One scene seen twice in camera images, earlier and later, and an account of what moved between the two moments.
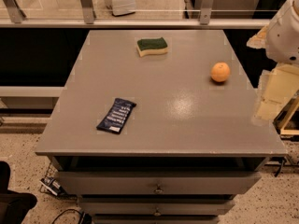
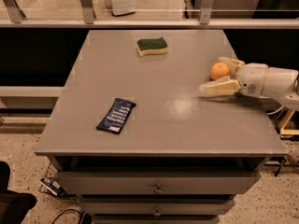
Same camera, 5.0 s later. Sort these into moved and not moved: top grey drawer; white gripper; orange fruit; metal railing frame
Moved: white gripper
Not moved: metal railing frame; top grey drawer; orange fruit
